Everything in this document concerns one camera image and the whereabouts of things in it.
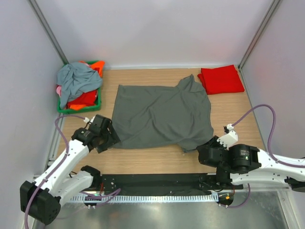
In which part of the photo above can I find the dark grey t shirt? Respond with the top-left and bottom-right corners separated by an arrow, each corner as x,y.
112,75 -> 214,152

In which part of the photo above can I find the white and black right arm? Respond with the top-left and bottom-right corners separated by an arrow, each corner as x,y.
101,136 -> 305,196

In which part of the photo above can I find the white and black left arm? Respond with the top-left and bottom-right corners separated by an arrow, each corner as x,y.
20,114 -> 120,229

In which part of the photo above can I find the green plastic basket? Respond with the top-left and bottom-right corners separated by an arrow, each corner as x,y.
57,59 -> 103,115

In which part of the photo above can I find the red t shirt in basket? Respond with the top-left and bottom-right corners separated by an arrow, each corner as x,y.
67,90 -> 98,106

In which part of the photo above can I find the light blue t shirt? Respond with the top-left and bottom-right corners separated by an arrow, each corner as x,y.
56,62 -> 103,109

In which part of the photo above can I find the pink garment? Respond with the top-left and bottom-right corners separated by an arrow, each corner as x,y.
56,85 -> 61,97

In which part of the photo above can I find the orange t shirt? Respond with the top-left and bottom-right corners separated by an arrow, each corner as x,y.
79,61 -> 105,78

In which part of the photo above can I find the folded red t shirt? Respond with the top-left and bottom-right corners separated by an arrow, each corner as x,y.
197,65 -> 244,95

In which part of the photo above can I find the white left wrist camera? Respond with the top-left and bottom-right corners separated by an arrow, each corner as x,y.
84,116 -> 95,124

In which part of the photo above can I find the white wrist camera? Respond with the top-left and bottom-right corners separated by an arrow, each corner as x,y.
217,124 -> 238,149
84,116 -> 95,124

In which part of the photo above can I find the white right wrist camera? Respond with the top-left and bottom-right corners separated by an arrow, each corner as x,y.
217,124 -> 238,149

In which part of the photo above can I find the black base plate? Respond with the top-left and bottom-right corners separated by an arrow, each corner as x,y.
89,173 -> 244,196

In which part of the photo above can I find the slotted white cable duct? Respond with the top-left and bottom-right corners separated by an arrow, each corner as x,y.
68,193 -> 219,204

